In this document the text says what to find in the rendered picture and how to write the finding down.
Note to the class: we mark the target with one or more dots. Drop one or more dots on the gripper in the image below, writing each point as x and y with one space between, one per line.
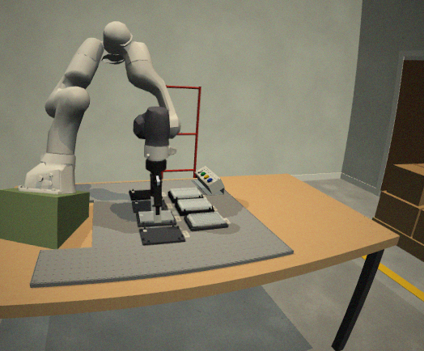
156 179

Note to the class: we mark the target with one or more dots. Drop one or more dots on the beige button panel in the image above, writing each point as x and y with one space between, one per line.
209 183

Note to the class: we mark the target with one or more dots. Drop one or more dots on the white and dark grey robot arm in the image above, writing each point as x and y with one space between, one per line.
69 100

